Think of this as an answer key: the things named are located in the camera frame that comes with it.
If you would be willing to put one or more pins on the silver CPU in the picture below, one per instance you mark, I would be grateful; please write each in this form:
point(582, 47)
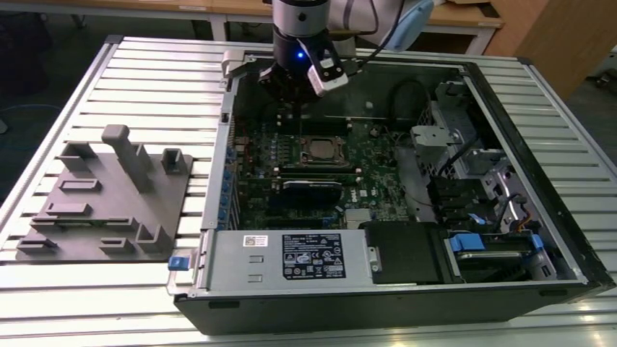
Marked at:
point(323, 150)

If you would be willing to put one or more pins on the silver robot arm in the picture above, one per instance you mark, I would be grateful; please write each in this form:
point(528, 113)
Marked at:
point(302, 14)

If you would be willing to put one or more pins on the CPU socket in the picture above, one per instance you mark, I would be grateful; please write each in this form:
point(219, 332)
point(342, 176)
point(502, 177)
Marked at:
point(305, 163)

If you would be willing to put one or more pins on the metal drive cage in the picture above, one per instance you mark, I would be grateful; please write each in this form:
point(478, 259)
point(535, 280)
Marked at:
point(454, 105)

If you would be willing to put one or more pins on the black graphics card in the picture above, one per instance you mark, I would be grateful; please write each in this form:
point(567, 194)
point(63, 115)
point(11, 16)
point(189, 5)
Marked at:
point(314, 195)

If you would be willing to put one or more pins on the green motherboard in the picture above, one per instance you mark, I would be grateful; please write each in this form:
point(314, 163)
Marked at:
point(381, 180)

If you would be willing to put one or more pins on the wooden desk white legs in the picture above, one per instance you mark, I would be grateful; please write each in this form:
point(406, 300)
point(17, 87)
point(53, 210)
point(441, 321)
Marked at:
point(463, 20)

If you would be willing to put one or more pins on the small silver heatsink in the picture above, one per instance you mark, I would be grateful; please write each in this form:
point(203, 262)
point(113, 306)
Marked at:
point(361, 215)

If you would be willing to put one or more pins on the small white sticker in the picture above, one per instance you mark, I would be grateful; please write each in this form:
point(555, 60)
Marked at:
point(255, 241)

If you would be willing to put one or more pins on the grey parts rack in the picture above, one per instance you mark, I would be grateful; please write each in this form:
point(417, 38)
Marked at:
point(111, 202)

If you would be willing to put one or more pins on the black power supply label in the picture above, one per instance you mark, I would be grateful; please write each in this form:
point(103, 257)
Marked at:
point(314, 256)

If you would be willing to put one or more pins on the silver power supply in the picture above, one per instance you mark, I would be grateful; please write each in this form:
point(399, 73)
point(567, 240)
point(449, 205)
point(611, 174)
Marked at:
point(231, 260)

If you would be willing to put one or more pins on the wooden cabinet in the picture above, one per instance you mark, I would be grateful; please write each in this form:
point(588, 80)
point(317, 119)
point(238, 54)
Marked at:
point(555, 36)

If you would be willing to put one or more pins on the blue case latch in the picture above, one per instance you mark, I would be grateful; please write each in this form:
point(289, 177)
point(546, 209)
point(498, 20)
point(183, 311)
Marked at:
point(179, 263)

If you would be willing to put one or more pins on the hard disk in blue carrier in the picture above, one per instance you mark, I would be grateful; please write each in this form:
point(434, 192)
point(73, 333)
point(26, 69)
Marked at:
point(469, 243)

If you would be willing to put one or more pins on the black PC case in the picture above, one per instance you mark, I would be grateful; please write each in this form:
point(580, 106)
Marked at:
point(338, 314)

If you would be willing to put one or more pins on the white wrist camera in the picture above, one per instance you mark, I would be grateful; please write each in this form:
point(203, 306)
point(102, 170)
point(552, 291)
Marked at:
point(330, 74)

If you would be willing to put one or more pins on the silver metal bracket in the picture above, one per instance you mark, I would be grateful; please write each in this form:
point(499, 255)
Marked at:
point(431, 139)

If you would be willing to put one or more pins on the wooden desk grey frame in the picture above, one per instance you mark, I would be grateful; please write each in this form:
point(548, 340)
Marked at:
point(121, 4)

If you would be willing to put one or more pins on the black plastic bracket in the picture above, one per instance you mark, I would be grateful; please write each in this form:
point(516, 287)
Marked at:
point(458, 199)

